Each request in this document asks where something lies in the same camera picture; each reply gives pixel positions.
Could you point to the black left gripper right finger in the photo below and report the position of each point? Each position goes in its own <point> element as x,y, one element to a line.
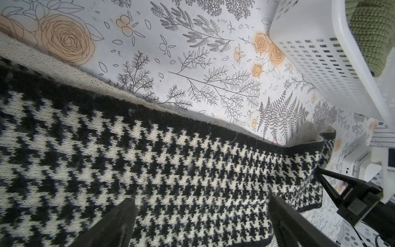
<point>292,229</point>

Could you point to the black white patterned scarf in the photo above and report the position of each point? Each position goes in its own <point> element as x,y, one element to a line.
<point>73,148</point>

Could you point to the white plastic laundry basket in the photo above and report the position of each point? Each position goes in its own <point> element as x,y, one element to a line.
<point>314,35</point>

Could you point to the white rectangular box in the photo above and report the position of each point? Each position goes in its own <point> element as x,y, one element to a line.
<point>358,164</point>

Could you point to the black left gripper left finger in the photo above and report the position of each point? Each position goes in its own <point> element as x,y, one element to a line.
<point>113,230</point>

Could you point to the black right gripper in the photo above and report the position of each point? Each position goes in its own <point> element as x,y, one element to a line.
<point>370,202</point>

